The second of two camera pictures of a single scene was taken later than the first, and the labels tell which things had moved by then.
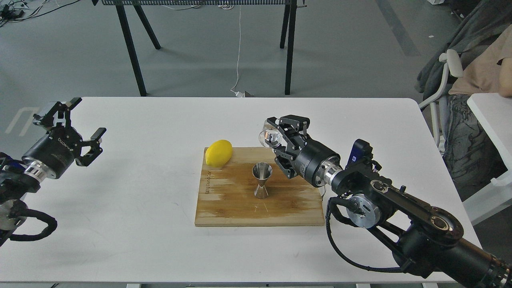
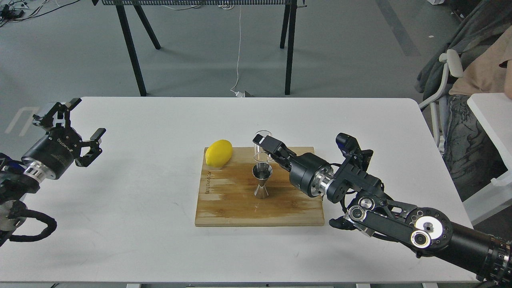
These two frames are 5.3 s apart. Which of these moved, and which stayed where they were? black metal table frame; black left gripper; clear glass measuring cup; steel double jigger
Moved: clear glass measuring cup
Stayed: black left gripper; black metal table frame; steel double jigger
